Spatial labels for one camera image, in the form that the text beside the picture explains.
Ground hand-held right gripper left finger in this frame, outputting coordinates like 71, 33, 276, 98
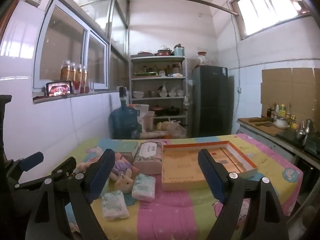
25, 149, 117, 240

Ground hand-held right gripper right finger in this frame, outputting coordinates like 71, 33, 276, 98
197, 149, 290, 240

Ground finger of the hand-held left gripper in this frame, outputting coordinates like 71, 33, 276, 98
7, 152, 44, 178
14, 157, 77, 190

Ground purple dress plush rabbit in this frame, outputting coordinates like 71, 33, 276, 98
110, 154, 133, 180

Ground cream plush rabbit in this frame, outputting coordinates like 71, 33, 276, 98
114, 169, 134, 193

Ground orange shallow cardboard box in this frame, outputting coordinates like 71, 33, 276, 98
161, 140, 258, 192

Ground mint patterned tissue pack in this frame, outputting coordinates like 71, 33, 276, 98
131, 174, 156, 202
101, 190, 130, 221

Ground mint green flat box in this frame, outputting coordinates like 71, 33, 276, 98
117, 140, 139, 157

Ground pink floral tissue box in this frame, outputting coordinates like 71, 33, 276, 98
132, 142, 164, 175

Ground blue water jug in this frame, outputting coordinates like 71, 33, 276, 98
109, 101, 142, 139

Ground colourful cartoon printed blanket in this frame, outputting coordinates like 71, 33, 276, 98
60, 134, 304, 240

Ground clear plastic bag of food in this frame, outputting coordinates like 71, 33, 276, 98
156, 120, 187, 138

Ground white sack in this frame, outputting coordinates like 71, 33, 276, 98
130, 104, 149, 130

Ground kitchen counter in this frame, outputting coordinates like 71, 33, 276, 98
237, 116, 320, 180

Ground white plastic container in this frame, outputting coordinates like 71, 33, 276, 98
144, 111, 155, 132

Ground black wok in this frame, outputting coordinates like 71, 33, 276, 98
165, 106, 181, 117

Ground black refrigerator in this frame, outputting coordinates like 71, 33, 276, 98
191, 65, 232, 138

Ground smartphone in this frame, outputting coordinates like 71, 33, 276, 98
46, 80, 73, 97

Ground black induction cooker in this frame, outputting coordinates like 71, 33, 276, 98
276, 130, 307, 147

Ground white bowl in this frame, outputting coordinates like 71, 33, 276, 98
275, 117, 290, 129

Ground orange drink bottle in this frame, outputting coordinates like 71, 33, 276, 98
69, 62, 77, 94
60, 60, 71, 82
81, 66, 88, 93
75, 64, 83, 93

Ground steel pot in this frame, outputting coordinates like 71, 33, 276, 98
294, 129, 308, 140

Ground steel kettle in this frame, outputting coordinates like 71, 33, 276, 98
301, 119, 315, 134

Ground white metal shelf rack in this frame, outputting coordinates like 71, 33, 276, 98
129, 55, 188, 133

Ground glass jar with red lid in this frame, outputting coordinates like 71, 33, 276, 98
197, 52, 208, 67

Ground aluminium sliding window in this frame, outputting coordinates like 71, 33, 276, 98
34, 0, 109, 89

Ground teal canister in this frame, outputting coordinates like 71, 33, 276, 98
173, 44, 185, 57

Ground red pot with glass lid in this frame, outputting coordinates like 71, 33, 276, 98
155, 45, 173, 56

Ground high barred window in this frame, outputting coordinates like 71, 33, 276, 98
230, 0, 312, 40

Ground cardboard wall sheet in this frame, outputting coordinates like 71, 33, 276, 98
260, 67, 320, 128

